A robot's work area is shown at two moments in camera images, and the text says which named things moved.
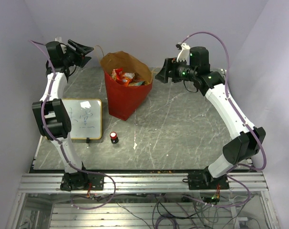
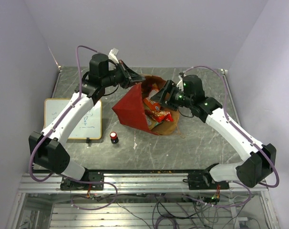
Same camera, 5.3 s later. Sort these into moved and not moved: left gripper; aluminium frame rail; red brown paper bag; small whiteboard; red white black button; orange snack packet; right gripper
Moved: right gripper; orange snack packet; red brown paper bag; left gripper
Not moved: aluminium frame rail; red white black button; small whiteboard
